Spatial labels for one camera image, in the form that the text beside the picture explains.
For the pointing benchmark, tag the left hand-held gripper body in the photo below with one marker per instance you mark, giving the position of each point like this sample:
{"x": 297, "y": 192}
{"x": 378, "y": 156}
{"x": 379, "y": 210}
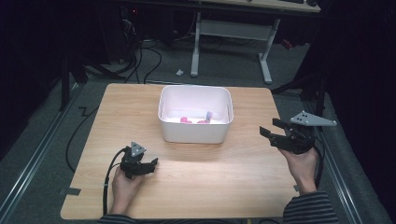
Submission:
{"x": 130, "y": 165}

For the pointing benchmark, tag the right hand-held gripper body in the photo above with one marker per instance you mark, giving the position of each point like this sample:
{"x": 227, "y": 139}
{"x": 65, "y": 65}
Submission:
{"x": 295, "y": 141}

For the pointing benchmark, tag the white plastic bin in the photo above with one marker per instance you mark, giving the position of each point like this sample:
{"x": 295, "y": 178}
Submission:
{"x": 194, "y": 133}

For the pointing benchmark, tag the pink spiky rubber toy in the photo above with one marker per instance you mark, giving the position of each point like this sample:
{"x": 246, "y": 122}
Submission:
{"x": 185, "y": 120}

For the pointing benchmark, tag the small blue and pink toy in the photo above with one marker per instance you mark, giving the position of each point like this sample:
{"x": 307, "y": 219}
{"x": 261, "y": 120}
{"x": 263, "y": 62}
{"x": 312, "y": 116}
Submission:
{"x": 209, "y": 115}

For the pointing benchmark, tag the person's left hand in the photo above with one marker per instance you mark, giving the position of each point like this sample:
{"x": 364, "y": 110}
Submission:
{"x": 123, "y": 189}

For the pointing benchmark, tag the person's right hand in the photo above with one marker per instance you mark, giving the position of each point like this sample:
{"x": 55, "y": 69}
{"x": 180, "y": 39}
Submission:
{"x": 303, "y": 169}

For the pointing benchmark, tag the grey tape strip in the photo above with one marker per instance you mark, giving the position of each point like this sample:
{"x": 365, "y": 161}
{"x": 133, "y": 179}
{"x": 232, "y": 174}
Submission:
{"x": 71, "y": 191}

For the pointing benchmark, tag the small red object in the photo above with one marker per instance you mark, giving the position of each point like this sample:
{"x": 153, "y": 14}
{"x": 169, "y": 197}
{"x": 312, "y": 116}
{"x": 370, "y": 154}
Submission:
{"x": 287, "y": 44}

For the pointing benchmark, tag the white paper scrap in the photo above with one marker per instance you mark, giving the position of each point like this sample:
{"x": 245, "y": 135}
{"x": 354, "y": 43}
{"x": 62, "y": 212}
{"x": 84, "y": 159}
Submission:
{"x": 180, "y": 72}

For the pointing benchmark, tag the white-legged wooden desk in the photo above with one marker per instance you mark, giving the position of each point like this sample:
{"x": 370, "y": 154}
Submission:
{"x": 233, "y": 29}

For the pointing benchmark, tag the black metal stand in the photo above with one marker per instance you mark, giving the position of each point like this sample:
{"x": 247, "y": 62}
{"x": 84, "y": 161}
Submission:
{"x": 64, "y": 81}

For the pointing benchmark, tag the dark computer tower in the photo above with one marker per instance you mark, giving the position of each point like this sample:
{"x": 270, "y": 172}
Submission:
{"x": 120, "y": 34}

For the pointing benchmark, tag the metal floor rail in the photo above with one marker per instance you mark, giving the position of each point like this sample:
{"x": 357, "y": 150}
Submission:
{"x": 34, "y": 152}
{"x": 339, "y": 174}

